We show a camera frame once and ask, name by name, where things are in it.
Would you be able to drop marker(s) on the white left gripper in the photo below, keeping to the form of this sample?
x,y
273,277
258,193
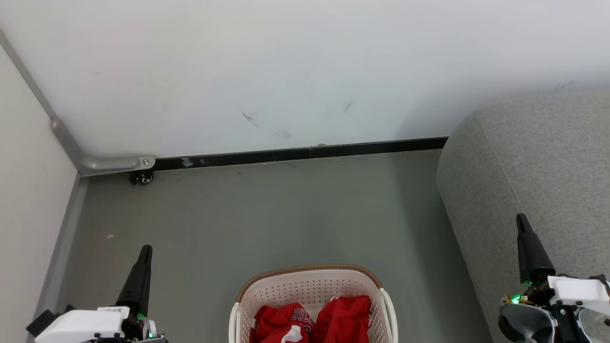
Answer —
x,y
81,326

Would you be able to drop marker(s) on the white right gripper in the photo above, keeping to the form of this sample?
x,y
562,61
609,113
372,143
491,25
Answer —
x,y
579,288

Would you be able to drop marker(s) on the red printed jersey white band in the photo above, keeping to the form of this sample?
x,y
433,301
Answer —
x,y
279,324

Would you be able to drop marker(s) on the red shorts white trim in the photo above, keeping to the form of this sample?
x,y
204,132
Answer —
x,y
345,317

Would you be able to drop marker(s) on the grey fabric sofa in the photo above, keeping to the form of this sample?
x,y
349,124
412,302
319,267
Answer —
x,y
533,162

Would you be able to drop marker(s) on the black caster wheel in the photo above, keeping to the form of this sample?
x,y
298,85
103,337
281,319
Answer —
x,y
143,177

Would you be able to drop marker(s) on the white perforated laundry basket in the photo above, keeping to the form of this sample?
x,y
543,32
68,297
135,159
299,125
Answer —
x,y
310,286

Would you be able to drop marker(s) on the black baseboard strip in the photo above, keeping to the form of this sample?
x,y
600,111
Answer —
x,y
295,153

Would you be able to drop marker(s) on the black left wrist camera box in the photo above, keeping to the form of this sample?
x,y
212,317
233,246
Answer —
x,y
37,323

